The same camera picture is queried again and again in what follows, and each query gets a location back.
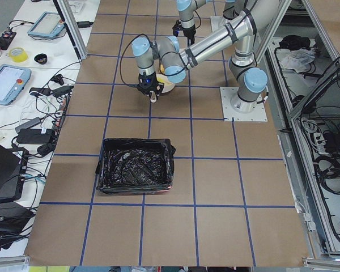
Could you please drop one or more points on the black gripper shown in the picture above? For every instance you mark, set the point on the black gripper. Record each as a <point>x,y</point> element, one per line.
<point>152,84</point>
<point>188,33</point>

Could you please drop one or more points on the bin with black bag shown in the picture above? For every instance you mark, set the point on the bin with black bag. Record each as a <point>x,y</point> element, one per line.
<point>135,166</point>

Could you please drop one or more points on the white crumpled cloth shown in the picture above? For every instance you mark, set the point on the white crumpled cloth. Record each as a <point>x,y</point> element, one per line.
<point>298,60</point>

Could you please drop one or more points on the upper blue teach pendant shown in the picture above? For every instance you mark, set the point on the upper blue teach pendant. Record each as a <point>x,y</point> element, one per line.
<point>48,26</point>

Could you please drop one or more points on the blue teach pendant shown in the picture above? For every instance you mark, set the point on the blue teach pendant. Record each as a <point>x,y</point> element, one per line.
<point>48,26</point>
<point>12,81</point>

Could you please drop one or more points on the yellow tape roll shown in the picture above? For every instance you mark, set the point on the yellow tape roll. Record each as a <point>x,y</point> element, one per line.
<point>18,55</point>

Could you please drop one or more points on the black power adapter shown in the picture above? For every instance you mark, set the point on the black power adapter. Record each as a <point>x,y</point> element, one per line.
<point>35,136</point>

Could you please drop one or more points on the lower blue teach pendant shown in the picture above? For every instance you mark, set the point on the lower blue teach pendant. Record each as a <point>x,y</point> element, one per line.
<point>12,81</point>

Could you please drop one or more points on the black laptop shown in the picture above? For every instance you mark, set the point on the black laptop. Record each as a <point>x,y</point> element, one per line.
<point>12,169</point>

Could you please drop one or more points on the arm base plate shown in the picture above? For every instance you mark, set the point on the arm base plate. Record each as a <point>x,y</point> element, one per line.
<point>234,109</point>

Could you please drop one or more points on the aluminium frame post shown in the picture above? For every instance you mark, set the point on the aluminium frame post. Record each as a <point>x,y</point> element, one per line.
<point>64,10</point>

